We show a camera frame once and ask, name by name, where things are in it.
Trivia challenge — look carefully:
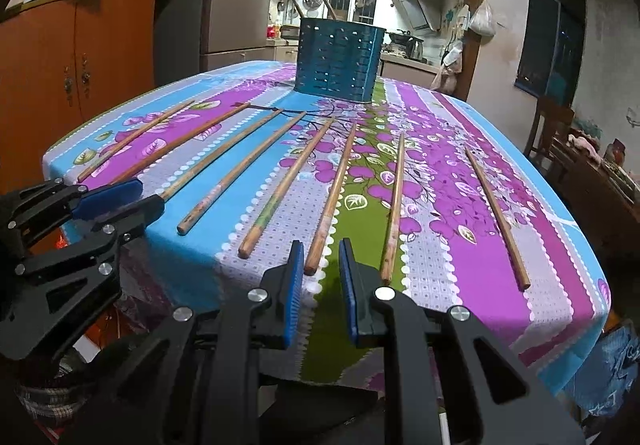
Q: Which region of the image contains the kitchen range hood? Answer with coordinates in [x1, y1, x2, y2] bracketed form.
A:
[394, 0, 442, 36]

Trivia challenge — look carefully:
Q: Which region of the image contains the colourful floral tablecloth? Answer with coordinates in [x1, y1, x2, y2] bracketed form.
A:
[42, 62, 611, 392]

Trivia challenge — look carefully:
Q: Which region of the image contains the orange wooden cabinet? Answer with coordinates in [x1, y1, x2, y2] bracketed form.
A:
[1, 0, 170, 193]

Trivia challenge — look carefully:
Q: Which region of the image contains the blue perforated utensil holder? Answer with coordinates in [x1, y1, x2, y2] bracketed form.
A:
[294, 18, 386, 103]

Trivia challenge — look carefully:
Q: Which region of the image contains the wooden chair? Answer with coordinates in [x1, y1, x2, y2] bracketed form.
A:
[524, 95, 575, 168]

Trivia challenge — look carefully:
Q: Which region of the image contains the dark wooden side table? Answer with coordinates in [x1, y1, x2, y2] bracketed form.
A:
[546, 134, 640, 286]

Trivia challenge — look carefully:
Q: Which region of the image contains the white plastic bag hanging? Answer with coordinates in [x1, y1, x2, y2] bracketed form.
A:
[469, 0, 496, 38]

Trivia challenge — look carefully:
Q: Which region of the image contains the dark blue wall window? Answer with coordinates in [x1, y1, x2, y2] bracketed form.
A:
[515, 0, 586, 107]

